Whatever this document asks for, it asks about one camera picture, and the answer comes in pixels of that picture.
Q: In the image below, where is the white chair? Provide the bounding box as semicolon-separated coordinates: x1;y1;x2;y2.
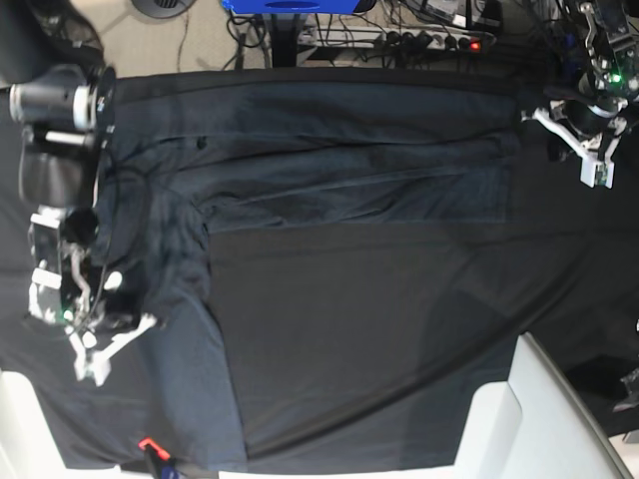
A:
453;333;632;479

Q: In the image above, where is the dark grey T-shirt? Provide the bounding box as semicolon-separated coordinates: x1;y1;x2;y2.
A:
92;82;525;473

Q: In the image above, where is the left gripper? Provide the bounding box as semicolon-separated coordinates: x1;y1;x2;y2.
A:
549;97;629;155

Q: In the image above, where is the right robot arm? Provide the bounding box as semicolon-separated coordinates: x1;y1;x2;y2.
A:
1;1;142;334

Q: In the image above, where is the white power strip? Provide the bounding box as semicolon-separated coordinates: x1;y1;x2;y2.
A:
298;25;495;53

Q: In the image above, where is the black table cloth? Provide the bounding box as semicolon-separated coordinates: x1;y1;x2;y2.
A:
1;70;638;474

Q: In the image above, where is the blue plastic bin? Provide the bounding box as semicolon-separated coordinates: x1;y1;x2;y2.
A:
221;0;359;15

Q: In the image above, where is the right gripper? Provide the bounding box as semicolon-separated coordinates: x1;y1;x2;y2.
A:
65;286;142;337

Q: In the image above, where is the grey round floor base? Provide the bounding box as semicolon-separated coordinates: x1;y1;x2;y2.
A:
131;0;195;20

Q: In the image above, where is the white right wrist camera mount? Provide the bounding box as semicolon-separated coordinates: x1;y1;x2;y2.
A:
64;313;158;387

